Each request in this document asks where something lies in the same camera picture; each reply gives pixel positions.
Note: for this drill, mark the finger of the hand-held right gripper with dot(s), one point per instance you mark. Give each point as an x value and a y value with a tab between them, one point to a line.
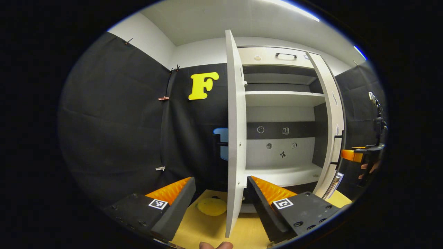
351	155

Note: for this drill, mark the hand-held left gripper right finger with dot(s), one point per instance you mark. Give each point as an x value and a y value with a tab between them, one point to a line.
263	211

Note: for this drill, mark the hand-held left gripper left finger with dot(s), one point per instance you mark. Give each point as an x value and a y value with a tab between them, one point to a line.
174	214

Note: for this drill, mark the white cabinet door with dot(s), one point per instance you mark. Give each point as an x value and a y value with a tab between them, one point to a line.
236	138
328	121

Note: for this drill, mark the grey white cabinet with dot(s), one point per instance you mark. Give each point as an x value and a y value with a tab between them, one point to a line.
277	114

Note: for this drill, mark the white cabinet shelf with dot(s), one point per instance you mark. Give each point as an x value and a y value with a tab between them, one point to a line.
280	98
283	174

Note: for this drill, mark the beige cabinet drawer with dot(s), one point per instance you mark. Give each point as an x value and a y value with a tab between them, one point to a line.
266	57

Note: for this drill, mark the small white box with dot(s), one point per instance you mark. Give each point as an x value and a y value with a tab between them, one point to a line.
336	183

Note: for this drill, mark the black stand with white device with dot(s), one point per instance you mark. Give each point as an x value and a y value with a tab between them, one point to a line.
379	121

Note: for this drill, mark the yellow round object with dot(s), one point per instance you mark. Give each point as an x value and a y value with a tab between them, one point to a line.
211	206

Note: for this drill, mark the black backdrop cloth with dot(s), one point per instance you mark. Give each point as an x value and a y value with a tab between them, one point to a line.
114	121

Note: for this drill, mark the black backdrop clip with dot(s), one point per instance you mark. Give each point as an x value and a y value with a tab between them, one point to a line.
175	67
128	41

